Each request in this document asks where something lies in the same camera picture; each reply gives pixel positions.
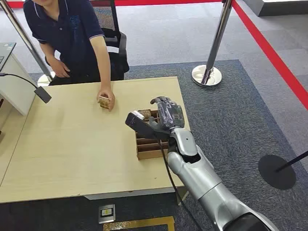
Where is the white laptop stand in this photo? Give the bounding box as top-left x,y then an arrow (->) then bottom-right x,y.
0,53 -> 37,116

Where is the red barrier belt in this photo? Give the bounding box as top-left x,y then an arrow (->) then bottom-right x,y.
231,0 -> 308,111
7,0 -> 223,9

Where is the grey platform ledge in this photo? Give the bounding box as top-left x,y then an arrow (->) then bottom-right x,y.
243,0 -> 308,17

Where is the patterned gold card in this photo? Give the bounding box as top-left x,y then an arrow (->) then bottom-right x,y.
98,95 -> 111,110

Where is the black office chair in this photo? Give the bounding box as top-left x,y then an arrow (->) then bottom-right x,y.
90,0 -> 130,80

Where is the black stanchion with round base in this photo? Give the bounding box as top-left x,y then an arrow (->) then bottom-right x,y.
258,150 -> 308,191

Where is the metal floor socket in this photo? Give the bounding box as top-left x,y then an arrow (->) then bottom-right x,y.
98,204 -> 116,224

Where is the grey laptop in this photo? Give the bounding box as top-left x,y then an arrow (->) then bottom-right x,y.
0,42 -> 17,72

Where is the desk leg panel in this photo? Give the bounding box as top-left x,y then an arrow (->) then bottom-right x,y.
175,186 -> 189,206

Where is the chrome stanchion post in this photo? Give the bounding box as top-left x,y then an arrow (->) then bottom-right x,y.
0,0 -> 56,87
192,0 -> 222,87

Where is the person's left hand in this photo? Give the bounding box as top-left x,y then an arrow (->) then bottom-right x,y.
97,89 -> 116,112

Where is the person's right hand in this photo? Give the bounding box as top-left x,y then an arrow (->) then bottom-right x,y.
49,57 -> 71,79

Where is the blue-grey carpet rug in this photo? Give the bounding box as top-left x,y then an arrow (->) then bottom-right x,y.
29,59 -> 308,231

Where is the person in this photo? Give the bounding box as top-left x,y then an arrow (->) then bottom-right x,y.
23,0 -> 130,112

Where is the patterned card in organizer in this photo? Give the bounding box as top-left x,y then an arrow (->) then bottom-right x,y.
137,109 -> 152,119

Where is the black adapter with cable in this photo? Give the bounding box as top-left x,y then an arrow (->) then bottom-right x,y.
0,72 -> 52,104

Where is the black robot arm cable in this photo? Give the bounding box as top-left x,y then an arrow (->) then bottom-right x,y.
156,138 -> 203,231

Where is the brown wooden card organizer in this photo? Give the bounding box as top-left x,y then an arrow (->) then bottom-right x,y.
135,109 -> 170,161

